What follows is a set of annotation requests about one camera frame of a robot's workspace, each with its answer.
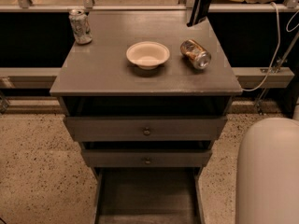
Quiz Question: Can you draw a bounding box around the grey middle drawer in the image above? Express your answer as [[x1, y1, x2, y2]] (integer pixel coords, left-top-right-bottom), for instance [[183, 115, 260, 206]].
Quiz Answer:
[[82, 149, 211, 168]]

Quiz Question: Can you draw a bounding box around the grey drawer cabinet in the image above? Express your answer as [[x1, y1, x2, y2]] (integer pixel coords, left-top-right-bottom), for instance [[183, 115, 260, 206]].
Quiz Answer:
[[50, 9, 244, 224]]

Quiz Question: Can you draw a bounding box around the round middle drawer knob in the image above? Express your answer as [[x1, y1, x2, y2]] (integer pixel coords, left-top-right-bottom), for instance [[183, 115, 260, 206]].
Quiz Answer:
[[144, 158, 151, 165]]

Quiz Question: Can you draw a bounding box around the white cable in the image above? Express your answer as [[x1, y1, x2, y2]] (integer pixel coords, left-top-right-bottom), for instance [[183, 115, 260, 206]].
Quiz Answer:
[[242, 1, 282, 93]]

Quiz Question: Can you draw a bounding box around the grey drawer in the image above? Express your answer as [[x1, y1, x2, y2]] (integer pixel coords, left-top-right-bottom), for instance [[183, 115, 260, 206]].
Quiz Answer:
[[92, 168, 206, 224], [82, 149, 211, 168], [64, 117, 227, 142]]

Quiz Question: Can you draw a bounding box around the round drawer knob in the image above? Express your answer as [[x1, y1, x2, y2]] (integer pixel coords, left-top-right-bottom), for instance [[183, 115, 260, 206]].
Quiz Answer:
[[143, 127, 151, 136], [144, 158, 151, 165]]

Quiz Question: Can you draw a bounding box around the white green soda can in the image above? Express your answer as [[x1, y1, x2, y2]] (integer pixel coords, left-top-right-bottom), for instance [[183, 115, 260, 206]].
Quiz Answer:
[[69, 9, 93, 45]]

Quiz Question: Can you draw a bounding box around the white paper bowl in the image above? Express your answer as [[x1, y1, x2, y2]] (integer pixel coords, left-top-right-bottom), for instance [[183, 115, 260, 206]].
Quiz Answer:
[[126, 41, 170, 70]]

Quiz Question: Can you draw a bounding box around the black rxbar chocolate bar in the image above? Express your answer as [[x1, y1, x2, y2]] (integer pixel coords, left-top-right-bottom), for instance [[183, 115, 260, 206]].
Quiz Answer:
[[187, 0, 212, 27]]

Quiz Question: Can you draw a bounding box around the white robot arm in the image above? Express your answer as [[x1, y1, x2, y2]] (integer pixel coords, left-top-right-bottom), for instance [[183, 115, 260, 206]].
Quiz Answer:
[[232, 0, 299, 224]]

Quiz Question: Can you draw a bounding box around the round top drawer knob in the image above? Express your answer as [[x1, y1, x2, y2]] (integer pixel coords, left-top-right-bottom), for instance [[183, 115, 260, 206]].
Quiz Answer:
[[143, 127, 151, 136]]

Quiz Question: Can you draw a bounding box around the orange soda can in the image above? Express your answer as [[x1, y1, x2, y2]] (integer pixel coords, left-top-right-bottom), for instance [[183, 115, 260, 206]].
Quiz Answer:
[[180, 39, 211, 70]]

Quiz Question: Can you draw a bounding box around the grey bottom drawer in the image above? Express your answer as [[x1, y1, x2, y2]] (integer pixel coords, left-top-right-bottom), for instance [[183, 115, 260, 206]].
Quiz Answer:
[[92, 168, 206, 224]]

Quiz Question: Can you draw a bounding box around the grey top drawer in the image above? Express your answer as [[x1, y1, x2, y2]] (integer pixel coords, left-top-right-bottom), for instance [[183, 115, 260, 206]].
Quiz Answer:
[[64, 117, 227, 142]]

